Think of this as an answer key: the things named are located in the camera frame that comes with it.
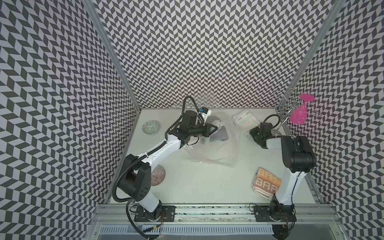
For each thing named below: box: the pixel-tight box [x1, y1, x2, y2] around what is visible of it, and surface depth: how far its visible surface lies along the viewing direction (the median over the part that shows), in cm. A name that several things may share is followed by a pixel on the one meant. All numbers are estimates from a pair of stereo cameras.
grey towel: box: [206, 115, 229, 142], surface depth 94 cm
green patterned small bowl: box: [142, 120, 160, 135], surface depth 107 cm
